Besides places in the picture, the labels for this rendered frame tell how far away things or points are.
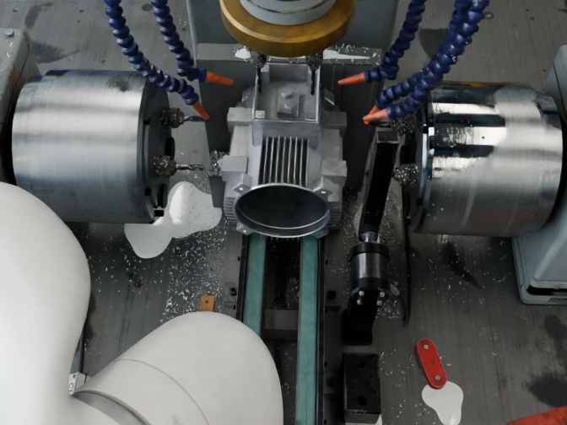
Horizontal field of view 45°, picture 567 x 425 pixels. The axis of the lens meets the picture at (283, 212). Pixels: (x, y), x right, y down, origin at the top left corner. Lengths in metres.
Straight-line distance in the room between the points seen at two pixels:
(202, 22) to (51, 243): 0.84
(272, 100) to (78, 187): 0.33
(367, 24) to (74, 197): 0.57
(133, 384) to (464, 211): 0.72
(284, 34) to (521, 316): 0.70
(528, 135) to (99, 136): 0.63
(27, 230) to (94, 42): 1.28
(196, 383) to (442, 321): 0.87
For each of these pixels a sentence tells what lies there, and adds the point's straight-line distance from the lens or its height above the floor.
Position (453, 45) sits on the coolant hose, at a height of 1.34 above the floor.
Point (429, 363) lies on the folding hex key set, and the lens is 1.22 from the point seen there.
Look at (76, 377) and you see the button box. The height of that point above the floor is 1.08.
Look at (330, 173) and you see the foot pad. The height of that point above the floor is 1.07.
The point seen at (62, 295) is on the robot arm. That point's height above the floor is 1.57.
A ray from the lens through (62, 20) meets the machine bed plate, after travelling 1.78.
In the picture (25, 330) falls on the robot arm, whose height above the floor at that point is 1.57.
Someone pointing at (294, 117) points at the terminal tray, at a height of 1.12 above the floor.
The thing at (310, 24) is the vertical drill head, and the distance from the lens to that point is 0.90.
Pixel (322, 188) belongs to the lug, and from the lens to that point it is 1.03.
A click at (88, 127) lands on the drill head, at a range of 1.05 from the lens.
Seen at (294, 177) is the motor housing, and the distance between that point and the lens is 1.02.
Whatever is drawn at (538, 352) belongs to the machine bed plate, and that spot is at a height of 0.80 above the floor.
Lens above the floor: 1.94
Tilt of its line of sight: 58 degrees down
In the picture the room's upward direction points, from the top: straight up
